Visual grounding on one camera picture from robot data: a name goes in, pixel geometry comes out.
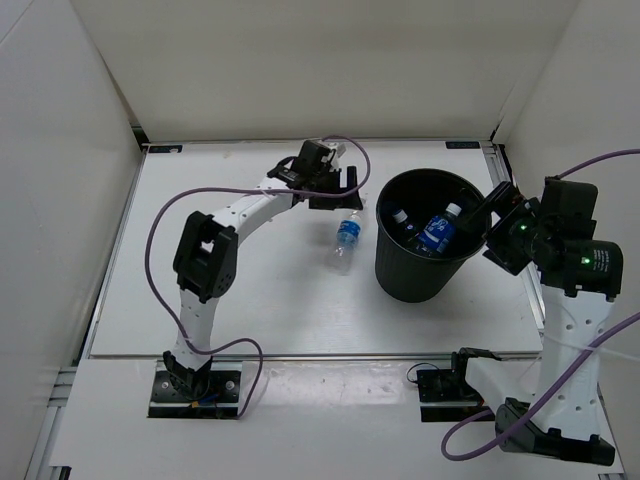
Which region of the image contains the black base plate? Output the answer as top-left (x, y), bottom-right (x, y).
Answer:
top-left (406, 362), bottom-right (488, 423)
top-left (147, 362), bottom-right (242, 420)

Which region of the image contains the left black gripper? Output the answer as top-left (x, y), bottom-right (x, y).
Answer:
top-left (309, 166), bottom-right (363, 211)

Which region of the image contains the black plastic trash bin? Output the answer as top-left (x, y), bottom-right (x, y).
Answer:
top-left (375, 169), bottom-right (491, 303)

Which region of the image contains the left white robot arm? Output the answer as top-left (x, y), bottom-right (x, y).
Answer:
top-left (163, 139), bottom-right (363, 401)

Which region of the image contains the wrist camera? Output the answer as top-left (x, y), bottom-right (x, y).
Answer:
top-left (540, 177), bottom-right (598, 220)
top-left (299, 140), bottom-right (346, 167)

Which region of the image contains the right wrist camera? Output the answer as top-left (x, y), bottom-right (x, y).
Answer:
top-left (540, 177), bottom-right (598, 220)

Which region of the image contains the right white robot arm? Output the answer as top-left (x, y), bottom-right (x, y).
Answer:
top-left (449, 177), bottom-right (624, 466)

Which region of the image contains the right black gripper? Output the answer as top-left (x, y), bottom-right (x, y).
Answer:
top-left (452, 182), bottom-right (551, 276)

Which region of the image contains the clear unlabeled plastic bottle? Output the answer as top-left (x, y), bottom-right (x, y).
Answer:
top-left (392, 208), bottom-right (419, 241)

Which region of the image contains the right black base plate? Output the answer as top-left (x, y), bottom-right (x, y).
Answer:
top-left (406, 362), bottom-right (488, 423)

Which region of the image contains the blue label bottle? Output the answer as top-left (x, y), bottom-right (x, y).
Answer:
top-left (330, 210), bottom-right (363, 274)
top-left (416, 203), bottom-right (462, 257)

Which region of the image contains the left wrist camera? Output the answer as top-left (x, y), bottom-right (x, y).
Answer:
top-left (299, 140), bottom-right (346, 167)

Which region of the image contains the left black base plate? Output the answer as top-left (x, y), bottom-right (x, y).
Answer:
top-left (147, 362), bottom-right (242, 420)

